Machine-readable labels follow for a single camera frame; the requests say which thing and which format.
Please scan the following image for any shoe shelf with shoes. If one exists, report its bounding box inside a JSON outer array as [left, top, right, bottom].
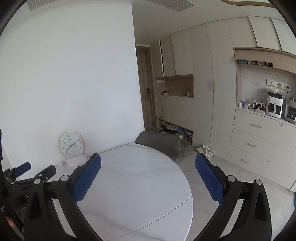
[[159, 119, 193, 144]]

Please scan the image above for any entrance door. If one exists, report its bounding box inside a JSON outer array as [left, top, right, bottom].
[[136, 46, 154, 130]]

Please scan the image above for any white card stand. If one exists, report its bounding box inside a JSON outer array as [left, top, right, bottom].
[[66, 155, 87, 167]]

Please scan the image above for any dark grey chair behind table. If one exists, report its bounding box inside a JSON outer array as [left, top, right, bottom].
[[135, 131, 181, 162]]

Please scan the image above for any grey patterned door mat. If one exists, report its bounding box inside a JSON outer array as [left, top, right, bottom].
[[175, 141, 197, 164]]

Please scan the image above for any beige drawer cabinet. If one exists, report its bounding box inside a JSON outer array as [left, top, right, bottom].
[[225, 108, 295, 189]]

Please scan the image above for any white air fryer appliance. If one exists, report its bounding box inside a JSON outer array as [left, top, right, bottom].
[[265, 87, 285, 118]]

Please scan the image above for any round white wall clock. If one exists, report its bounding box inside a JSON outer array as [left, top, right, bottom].
[[58, 131, 85, 159]]

